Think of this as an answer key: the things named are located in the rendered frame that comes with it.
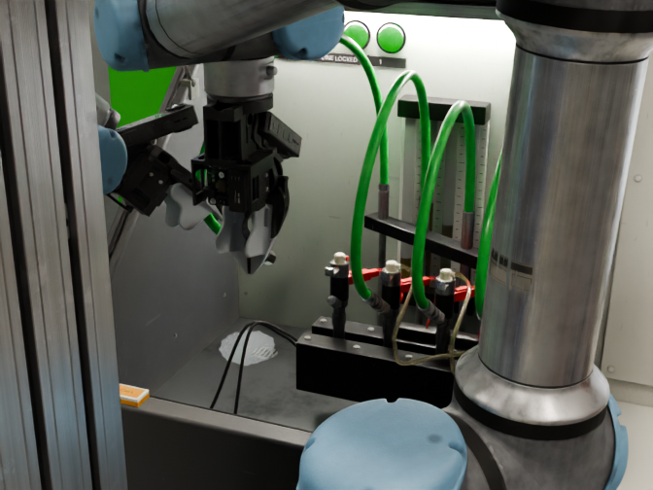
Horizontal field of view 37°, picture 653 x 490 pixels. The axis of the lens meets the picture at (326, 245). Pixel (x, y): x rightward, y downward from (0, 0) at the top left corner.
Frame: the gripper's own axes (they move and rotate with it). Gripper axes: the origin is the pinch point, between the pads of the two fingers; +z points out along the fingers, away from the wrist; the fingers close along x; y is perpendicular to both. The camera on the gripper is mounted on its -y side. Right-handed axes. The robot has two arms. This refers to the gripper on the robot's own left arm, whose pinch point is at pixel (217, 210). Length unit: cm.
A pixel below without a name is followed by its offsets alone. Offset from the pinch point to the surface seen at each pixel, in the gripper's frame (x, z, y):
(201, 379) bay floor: -27.5, 26.8, 18.2
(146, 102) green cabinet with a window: -294, 67, -84
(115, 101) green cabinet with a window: -308, 59, -79
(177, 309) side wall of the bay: -30.3, 17.0, 10.8
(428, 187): 24.0, 11.3, -13.7
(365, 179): 18.6, 6.3, -10.9
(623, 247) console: 33, 36, -23
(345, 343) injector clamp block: 1.2, 28.4, 3.7
